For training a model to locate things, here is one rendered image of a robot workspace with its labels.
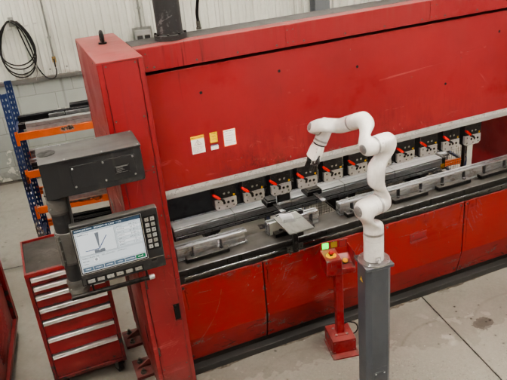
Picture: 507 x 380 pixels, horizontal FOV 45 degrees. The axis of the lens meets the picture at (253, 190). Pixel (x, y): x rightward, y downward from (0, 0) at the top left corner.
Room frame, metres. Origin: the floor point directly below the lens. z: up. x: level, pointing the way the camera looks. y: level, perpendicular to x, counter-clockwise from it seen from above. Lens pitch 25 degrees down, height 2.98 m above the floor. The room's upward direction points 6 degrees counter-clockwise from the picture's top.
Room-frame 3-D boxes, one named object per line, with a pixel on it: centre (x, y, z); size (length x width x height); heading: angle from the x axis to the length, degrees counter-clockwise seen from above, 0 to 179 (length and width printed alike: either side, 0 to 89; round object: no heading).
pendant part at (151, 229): (2.82, 0.74, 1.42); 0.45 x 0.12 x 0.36; 109
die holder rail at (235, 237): (3.58, 0.32, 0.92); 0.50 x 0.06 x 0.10; 110
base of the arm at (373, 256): (3.07, -0.67, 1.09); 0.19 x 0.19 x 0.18
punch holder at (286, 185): (3.76, -0.18, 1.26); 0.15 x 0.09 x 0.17; 110
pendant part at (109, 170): (2.89, 0.82, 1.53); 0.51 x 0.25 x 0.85; 109
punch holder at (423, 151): (4.17, -1.30, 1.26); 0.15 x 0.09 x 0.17; 110
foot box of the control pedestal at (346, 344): (3.50, -0.53, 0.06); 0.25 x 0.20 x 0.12; 9
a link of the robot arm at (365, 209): (3.05, -0.65, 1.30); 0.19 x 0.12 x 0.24; 121
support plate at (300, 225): (3.63, -0.25, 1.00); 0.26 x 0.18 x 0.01; 20
